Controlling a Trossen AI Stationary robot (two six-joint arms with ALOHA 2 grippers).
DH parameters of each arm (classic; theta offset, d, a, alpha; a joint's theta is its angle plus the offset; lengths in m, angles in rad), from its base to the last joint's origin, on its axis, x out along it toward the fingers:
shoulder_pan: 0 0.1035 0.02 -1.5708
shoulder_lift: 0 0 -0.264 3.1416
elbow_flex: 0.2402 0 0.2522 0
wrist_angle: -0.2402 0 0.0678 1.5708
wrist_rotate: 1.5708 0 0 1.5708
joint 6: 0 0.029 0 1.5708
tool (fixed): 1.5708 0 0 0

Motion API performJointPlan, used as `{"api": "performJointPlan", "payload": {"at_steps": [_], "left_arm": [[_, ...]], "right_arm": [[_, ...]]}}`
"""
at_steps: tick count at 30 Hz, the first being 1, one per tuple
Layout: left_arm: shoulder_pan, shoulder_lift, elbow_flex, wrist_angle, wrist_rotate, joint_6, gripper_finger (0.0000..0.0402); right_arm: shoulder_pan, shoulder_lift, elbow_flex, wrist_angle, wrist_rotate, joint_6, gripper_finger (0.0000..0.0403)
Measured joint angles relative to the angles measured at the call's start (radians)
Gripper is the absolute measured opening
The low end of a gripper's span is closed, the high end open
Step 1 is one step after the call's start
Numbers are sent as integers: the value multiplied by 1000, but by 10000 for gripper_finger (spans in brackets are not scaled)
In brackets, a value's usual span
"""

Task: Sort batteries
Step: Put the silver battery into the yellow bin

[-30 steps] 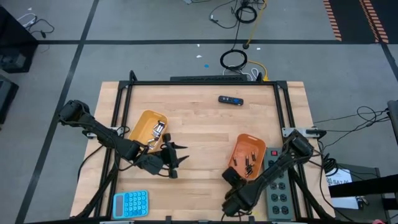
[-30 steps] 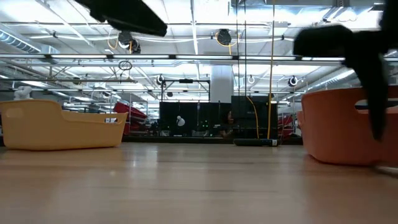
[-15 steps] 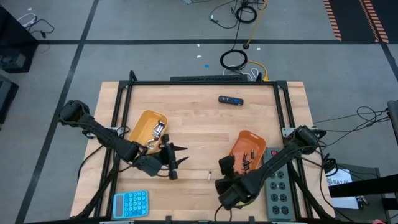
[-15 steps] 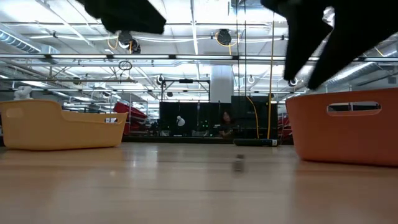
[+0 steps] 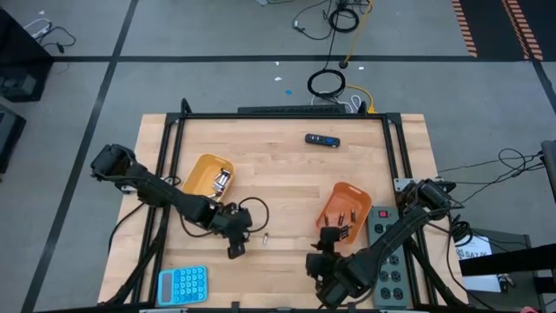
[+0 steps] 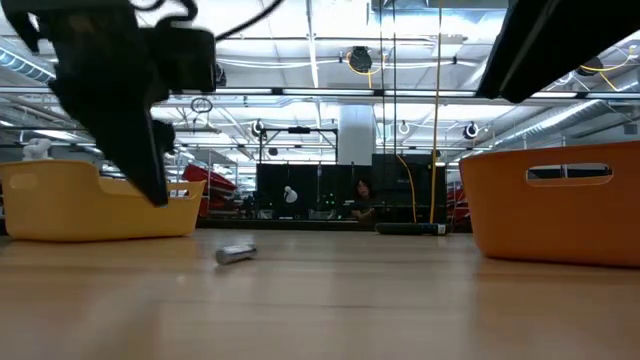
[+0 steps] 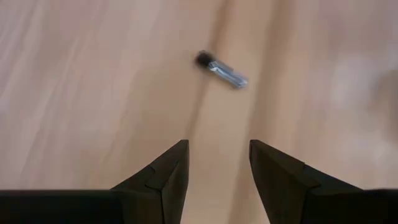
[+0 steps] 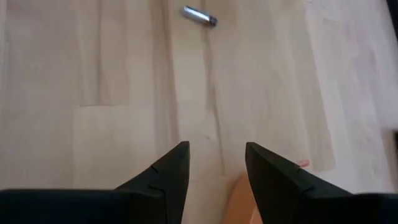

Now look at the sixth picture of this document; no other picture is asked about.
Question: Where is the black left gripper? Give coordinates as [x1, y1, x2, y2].
[49, 14, 217, 208]

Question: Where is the yellow plastic bin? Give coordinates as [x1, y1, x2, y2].
[0, 159, 206, 244]

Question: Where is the silver black-capped battery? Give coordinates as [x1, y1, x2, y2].
[214, 243, 258, 266]

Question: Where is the orange plastic bin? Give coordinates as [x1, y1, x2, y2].
[458, 141, 640, 269]

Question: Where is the red bin rack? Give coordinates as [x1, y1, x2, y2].
[182, 163, 239, 219]
[446, 184, 474, 231]

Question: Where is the tall black partition panel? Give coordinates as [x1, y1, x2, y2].
[370, 153, 449, 225]

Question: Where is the white building pillar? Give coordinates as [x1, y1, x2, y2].
[338, 104, 376, 166]

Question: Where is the overhead light bar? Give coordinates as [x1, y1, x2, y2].
[0, 85, 640, 100]

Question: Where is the person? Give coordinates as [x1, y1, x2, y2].
[349, 178, 380, 225]

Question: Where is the black cylinder with white label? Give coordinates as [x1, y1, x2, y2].
[374, 222, 448, 237]

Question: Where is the yellow hanging cord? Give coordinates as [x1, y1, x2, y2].
[428, 0, 444, 225]

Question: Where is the black metal gantry frame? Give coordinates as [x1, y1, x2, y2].
[257, 126, 339, 165]

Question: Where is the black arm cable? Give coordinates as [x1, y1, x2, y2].
[129, 0, 286, 42]

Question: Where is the black table frame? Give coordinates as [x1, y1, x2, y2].
[197, 218, 376, 232]

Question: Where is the yellow curved cable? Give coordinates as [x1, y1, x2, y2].
[396, 153, 418, 224]

